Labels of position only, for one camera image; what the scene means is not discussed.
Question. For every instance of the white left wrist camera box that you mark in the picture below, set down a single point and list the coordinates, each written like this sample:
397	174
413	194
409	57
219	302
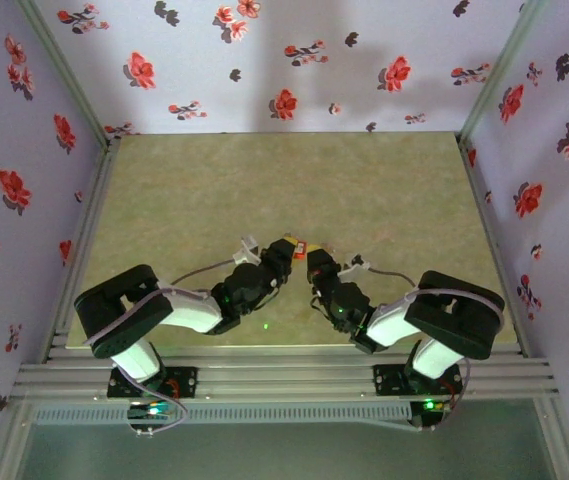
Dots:
248	250

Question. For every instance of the aluminium lower frame post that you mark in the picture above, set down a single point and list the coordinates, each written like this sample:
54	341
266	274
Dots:
556	440
6	445

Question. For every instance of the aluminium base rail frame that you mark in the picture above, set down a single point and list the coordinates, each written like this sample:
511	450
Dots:
284	375

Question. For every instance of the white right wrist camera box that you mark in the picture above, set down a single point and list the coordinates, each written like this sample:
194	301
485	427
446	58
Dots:
353	270

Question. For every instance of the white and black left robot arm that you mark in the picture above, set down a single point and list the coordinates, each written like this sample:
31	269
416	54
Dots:
124	310

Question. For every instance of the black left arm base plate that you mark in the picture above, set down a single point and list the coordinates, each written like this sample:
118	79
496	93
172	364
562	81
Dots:
186	382

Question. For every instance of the aluminium corner post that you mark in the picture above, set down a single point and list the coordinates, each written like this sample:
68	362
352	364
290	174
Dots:
496	70
65	70

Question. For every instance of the aluminium side rail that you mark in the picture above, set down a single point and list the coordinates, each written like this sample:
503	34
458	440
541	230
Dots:
89	215
488	225

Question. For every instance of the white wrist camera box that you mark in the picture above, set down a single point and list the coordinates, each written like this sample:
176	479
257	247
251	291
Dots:
353	270
248	250

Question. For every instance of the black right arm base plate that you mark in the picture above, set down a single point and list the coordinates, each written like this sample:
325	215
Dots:
386	380

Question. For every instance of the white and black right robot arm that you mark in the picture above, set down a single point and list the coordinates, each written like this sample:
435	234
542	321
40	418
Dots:
454	315

